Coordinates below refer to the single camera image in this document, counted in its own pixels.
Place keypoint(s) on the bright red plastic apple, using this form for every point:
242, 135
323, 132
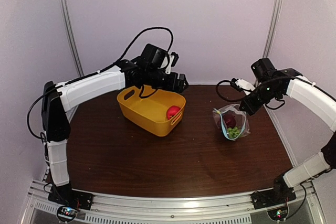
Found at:
172, 111

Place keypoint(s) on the clear zip top bag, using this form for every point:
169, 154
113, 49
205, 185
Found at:
240, 116

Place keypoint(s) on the green plastic grape bunch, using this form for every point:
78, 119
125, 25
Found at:
233, 133

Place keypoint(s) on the right circuit board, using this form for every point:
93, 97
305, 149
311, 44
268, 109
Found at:
278, 214

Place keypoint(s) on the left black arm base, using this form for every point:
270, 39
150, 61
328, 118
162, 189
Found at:
65, 195

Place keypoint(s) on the right aluminium frame post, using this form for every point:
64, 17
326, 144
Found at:
276, 10

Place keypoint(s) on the front aluminium rail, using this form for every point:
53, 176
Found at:
234, 208

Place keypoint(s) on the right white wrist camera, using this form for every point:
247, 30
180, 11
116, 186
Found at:
242, 85

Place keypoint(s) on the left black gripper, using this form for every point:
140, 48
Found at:
171, 86

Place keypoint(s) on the aluminium frame post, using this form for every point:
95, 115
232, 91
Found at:
70, 37
276, 10

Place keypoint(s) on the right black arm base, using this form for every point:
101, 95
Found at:
279, 194

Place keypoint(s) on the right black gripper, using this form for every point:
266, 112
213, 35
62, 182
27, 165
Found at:
251, 108

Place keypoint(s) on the yellow plastic basket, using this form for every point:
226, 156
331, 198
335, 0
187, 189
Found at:
150, 113

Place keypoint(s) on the left circuit board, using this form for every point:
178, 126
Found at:
66, 213

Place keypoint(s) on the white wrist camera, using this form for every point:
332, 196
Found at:
169, 62
242, 85

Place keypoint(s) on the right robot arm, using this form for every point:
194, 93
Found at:
305, 132

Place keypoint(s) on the dark red plastic apple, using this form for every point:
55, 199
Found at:
229, 120

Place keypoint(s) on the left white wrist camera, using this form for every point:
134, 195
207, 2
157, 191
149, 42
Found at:
169, 62

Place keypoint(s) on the circuit board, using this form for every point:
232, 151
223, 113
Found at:
278, 214
66, 213

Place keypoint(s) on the left aluminium frame post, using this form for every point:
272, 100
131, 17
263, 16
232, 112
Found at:
70, 37

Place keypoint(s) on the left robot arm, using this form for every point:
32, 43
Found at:
152, 68

